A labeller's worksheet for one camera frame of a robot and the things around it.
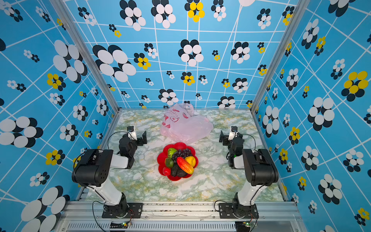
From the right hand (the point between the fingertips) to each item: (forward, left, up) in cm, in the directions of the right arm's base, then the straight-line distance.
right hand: (232, 131), depth 94 cm
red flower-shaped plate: (-16, +45, -6) cm, 48 cm away
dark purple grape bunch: (-15, +32, -2) cm, 35 cm away
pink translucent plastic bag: (+4, +34, +3) cm, 35 cm away
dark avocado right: (-27, +32, -4) cm, 42 cm away
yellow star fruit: (-19, +26, -3) cm, 32 cm away
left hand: (0, +61, +1) cm, 61 cm away
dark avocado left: (-24, +36, -5) cm, 44 cm away
